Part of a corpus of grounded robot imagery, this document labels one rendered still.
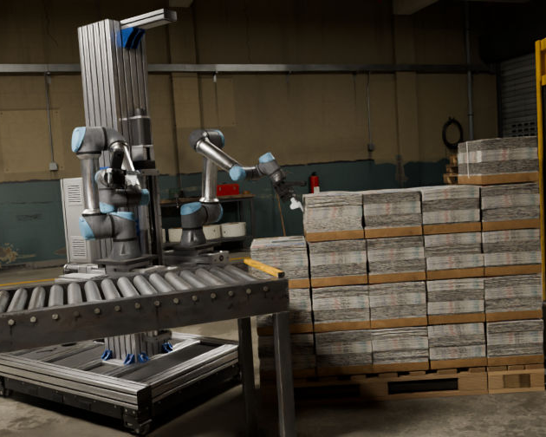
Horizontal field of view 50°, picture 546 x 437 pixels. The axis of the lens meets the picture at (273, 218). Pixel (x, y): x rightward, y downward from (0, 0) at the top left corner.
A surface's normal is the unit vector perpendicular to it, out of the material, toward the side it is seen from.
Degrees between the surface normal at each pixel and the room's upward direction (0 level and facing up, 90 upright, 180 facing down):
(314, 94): 90
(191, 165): 90
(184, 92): 90
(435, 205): 90
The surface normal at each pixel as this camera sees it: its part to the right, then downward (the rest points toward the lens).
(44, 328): 0.33, 0.05
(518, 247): 0.01, 0.07
